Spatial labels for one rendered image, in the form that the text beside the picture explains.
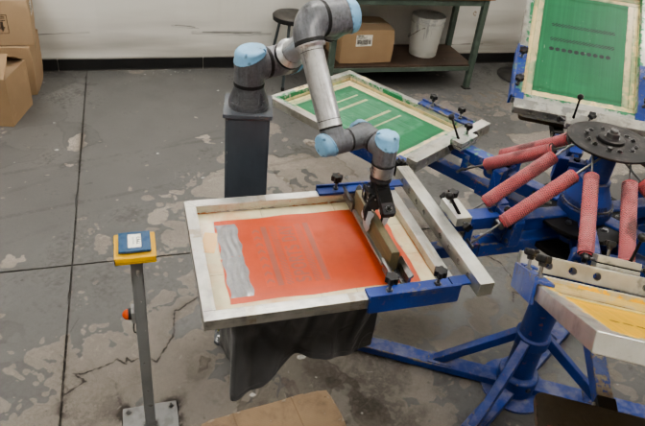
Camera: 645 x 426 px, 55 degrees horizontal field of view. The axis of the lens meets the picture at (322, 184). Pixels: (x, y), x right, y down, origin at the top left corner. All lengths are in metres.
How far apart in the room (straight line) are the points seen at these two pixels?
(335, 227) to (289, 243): 0.19
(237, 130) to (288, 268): 0.63
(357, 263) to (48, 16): 4.13
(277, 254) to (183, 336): 1.16
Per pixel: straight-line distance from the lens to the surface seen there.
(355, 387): 2.92
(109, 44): 5.68
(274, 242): 2.07
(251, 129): 2.35
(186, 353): 3.01
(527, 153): 2.43
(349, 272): 1.99
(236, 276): 1.93
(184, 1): 5.57
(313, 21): 1.93
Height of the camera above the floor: 2.25
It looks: 33 degrees down
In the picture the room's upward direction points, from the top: 6 degrees clockwise
